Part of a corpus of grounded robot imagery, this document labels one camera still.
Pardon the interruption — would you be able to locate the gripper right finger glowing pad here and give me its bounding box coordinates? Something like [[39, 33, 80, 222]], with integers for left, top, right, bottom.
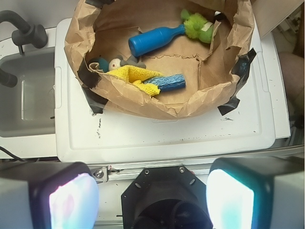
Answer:
[[206, 156, 305, 229]]

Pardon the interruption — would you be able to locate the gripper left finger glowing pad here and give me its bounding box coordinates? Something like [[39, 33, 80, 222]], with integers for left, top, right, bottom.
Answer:
[[0, 162, 99, 229]]

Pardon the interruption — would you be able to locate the blue plastic bottle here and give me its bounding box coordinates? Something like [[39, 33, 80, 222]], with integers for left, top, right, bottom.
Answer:
[[128, 24, 185, 57]]

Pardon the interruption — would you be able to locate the grey sink basin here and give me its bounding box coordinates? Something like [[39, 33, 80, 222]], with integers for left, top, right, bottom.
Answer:
[[0, 47, 55, 137]]

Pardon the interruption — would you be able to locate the black tape strip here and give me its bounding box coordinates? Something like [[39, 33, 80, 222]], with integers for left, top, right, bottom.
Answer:
[[77, 59, 108, 114], [217, 47, 257, 116]]

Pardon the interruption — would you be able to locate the blue textured roller toy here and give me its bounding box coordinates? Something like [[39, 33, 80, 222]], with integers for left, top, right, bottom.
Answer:
[[143, 74, 186, 92]]

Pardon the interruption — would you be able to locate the grey plush mouse toy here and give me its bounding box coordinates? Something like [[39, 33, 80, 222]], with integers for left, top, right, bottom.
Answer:
[[108, 55, 146, 71]]

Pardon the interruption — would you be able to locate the yellow cloth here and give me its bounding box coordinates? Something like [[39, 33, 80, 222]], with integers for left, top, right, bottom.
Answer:
[[108, 65, 165, 96]]

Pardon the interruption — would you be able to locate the grey faucet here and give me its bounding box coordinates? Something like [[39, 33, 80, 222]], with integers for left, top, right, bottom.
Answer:
[[0, 10, 49, 88]]

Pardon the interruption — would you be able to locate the brown paper bag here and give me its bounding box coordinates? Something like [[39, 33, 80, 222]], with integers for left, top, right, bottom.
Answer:
[[64, 0, 254, 120]]

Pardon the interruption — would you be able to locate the green plush toy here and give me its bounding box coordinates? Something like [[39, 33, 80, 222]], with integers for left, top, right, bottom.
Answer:
[[181, 9, 214, 44]]

